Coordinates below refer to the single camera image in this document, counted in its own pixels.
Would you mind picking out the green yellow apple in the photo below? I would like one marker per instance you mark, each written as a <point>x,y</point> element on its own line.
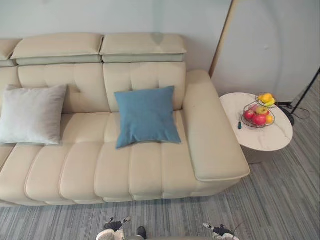
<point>262,110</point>

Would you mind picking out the blue square cushion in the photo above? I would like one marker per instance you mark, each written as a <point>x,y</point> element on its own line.
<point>147,117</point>

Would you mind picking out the light grey square cushion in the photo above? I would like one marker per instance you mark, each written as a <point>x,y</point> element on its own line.
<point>30,115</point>

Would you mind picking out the black floor lamp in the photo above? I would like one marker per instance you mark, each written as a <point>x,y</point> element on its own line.
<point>290,117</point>

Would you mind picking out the light wooden trim strip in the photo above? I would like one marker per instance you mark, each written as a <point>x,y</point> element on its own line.
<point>221,40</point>

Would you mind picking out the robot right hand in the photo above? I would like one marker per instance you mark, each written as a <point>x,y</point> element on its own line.
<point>218,229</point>

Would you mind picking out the cream sofa headrest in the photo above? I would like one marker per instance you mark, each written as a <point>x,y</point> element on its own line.
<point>57,47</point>
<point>142,47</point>
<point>6,50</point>

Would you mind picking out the round white marble side table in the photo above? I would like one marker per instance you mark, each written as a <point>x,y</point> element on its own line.
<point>265,140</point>

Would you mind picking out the yellow fruit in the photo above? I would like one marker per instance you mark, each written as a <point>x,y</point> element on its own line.
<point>270,101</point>

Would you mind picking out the red apple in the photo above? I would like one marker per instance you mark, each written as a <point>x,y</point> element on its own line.
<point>248,115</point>
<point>259,119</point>

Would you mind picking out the robot right silver arm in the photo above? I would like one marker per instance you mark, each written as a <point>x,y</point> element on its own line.
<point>225,236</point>

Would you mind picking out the robot dark foot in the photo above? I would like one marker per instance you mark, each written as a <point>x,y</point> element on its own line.
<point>141,232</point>

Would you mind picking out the cream leather sofa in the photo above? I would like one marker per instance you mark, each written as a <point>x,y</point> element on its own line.
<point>140,160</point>

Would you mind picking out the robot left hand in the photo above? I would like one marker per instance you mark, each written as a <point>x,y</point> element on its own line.
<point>113,225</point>

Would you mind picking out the small blue black tool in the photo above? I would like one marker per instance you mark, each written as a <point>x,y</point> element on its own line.
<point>239,126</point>

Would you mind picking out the small orange fruit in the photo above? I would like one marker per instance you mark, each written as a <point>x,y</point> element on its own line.
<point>269,119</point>

